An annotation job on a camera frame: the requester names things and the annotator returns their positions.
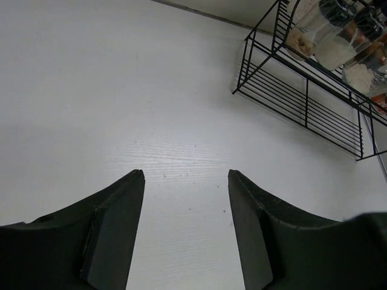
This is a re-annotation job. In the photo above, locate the red-capped dark sauce bottle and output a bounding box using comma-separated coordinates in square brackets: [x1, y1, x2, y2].
[348, 1, 386, 48]

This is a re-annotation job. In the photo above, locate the black wire shelf rack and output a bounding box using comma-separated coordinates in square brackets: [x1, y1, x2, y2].
[234, 1, 386, 161]

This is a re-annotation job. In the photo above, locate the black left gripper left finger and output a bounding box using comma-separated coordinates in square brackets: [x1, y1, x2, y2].
[1, 170, 145, 289]

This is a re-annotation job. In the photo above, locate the clear glass jar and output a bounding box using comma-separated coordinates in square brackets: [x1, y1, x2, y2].
[342, 35, 386, 97]

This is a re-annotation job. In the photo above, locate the white-lid spice jar front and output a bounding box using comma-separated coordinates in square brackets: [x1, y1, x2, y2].
[371, 93, 387, 115]

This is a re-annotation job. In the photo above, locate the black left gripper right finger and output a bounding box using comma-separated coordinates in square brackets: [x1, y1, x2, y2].
[228, 170, 386, 289]

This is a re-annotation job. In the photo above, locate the black-capped white powder bottle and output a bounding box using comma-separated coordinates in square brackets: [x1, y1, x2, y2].
[314, 1, 363, 71]

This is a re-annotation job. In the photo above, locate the black-capped brown spice bottle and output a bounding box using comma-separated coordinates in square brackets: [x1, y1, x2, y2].
[285, 10, 320, 61]

